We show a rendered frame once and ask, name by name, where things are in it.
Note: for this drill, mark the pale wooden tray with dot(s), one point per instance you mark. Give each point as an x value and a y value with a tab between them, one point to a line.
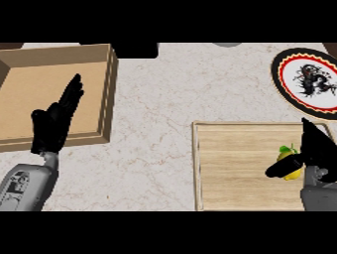
244	165

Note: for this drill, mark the white plate with dragon print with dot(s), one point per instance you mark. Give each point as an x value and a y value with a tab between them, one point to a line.
314	82

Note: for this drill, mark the grey rounded object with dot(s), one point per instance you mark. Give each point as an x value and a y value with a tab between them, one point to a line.
227	44

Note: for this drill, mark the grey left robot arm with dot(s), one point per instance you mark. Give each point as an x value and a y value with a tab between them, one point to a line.
27	190

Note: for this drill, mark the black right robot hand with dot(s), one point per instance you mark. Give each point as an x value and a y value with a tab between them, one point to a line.
322	149

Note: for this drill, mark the open brown wooden drawer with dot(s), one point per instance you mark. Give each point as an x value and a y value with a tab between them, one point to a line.
49	96

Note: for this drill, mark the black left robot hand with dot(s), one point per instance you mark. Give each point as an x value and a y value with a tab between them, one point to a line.
53	125

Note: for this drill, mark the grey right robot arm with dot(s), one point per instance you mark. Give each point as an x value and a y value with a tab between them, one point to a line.
326	193

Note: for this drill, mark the yellow lemon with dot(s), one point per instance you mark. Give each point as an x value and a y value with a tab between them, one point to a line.
288	155

